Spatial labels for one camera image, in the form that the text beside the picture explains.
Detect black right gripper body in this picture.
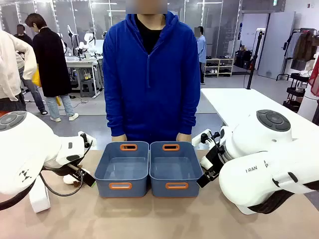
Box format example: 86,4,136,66
203,144,226,175

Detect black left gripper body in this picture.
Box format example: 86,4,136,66
42,161,83,177

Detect white brown plush toy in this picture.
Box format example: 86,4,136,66
63,168,92,187

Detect person's right forearm blue sleeve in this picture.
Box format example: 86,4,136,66
105,99,128,138

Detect person's left forearm blue sleeve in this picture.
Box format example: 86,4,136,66
177,99,200,137

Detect person's left hand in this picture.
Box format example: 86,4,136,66
176,132,192,143

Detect person's right hand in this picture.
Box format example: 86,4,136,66
111,134,128,143

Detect white table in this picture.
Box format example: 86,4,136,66
200,87,319,140

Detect grey step stool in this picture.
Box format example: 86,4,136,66
79,79,97,99

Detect wooden shoe rack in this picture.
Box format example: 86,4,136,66
204,57,235,78

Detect yellow bag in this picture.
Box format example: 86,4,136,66
31,63,42,88

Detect person in blue hoodie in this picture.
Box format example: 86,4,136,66
102,11,201,144

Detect black luggage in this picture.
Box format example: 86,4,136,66
234,49,253,71

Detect black tripod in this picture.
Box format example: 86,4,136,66
246,29,265,90

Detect black trolley cart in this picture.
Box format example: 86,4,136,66
282,72,311,113

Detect person in black coat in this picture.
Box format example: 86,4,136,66
24,12,79,122

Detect white desk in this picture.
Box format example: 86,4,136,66
65,55,104,98

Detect person in light blue shirt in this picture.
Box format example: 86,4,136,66
194,26,207,85

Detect person in cream jacket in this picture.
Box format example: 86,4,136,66
0,29,38,113

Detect black clothes rack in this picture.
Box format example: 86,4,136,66
276,27,319,82

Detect red garment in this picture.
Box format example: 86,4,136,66
309,59,319,97

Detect grey door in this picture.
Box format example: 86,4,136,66
257,11,296,80

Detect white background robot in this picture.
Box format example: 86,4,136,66
75,30,97,61

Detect person in dark top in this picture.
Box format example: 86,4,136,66
13,23,34,48

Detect brown coat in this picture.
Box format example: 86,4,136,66
292,32,318,62

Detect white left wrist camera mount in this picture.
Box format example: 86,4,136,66
55,131,97,165

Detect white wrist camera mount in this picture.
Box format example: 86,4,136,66
191,128,213,147
55,131,97,165

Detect thin black left camera cable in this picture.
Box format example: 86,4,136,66
39,168,84,198

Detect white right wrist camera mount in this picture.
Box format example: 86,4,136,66
191,128,213,147

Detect blue basket orange handles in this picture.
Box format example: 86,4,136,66
94,141,150,199
149,141,204,198

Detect white round pedestal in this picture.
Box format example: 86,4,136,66
297,84,319,123

